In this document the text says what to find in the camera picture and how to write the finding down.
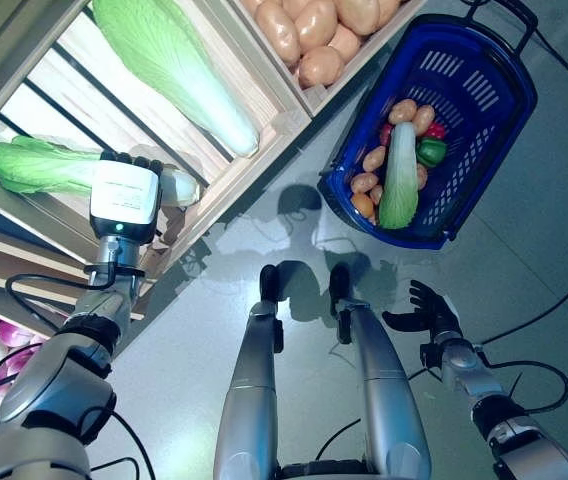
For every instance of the small orange round vegetable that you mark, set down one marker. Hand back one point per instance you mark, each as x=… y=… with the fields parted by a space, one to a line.
x=362 y=203

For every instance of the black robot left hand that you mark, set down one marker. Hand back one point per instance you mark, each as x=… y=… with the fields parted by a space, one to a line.
x=124 y=195

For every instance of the dark robot pelvis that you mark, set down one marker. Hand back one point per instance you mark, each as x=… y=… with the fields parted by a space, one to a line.
x=324 y=472

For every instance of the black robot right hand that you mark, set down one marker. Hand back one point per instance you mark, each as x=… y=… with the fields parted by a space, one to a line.
x=439 y=320

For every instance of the blue plastic shopping basket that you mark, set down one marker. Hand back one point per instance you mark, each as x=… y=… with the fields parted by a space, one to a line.
x=444 y=35

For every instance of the green bell pepper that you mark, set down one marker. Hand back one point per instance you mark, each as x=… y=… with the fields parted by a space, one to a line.
x=431 y=152

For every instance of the brown potato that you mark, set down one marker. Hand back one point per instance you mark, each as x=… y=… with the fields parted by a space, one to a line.
x=364 y=182
x=422 y=176
x=316 y=22
x=374 y=157
x=402 y=111
x=423 y=119
x=276 y=30
x=346 y=42
x=320 y=66
x=359 y=12
x=376 y=195

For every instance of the silver robot right leg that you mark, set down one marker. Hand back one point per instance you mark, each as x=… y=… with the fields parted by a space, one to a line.
x=389 y=400

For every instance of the wooden slatted crate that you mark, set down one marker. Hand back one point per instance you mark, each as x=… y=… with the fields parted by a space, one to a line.
x=316 y=102
x=284 y=122

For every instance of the red bell pepper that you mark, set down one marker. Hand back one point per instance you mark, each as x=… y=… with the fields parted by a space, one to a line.
x=435 y=131

